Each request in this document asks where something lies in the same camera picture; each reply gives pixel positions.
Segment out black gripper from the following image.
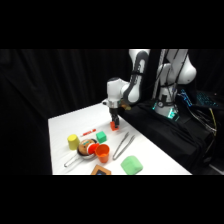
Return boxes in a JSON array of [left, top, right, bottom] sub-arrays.
[[109, 106, 120, 130]]

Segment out red cube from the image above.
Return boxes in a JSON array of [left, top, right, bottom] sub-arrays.
[[110, 121, 120, 132]]

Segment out green cube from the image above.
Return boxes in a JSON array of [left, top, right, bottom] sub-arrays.
[[95, 130, 108, 144]]

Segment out metal tongs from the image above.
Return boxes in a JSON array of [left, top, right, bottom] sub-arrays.
[[112, 131, 136, 161]]

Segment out red and white marker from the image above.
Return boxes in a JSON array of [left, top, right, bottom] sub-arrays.
[[80, 128, 97, 137]]

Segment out orange plastic cup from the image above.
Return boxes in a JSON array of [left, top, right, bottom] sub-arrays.
[[94, 143, 111, 164]]

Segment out red and white toy can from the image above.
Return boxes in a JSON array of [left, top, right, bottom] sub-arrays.
[[87, 143, 100, 156]]

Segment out brown toy food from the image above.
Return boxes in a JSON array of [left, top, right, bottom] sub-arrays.
[[78, 139, 94, 153]]

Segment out yellow plastic cup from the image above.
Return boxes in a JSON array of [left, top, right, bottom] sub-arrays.
[[67, 133, 81, 151]]

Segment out light green plastic box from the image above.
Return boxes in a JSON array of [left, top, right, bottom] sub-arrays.
[[120, 155, 144, 176]]

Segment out wooden framed black slate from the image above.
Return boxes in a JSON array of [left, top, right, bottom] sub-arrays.
[[90, 164, 112, 176]]

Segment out black cloth covered stand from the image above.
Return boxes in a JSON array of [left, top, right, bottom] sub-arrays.
[[119, 98, 224, 175]]

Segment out black curtain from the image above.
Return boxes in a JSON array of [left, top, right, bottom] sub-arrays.
[[0, 49, 224, 176]]

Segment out blue backlit keyboard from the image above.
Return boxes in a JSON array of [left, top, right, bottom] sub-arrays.
[[196, 91, 220, 108]]

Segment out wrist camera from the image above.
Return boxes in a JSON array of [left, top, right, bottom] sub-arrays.
[[120, 102, 132, 112]]

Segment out metal pan with handle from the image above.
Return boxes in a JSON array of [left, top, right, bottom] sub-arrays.
[[63, 139, 100, 169]]

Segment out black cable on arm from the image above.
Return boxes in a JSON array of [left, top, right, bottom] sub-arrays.
[[130, 49, 185, 101]]

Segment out yellow cable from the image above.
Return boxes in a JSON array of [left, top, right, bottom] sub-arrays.
[[209, 108, 218, 137]]

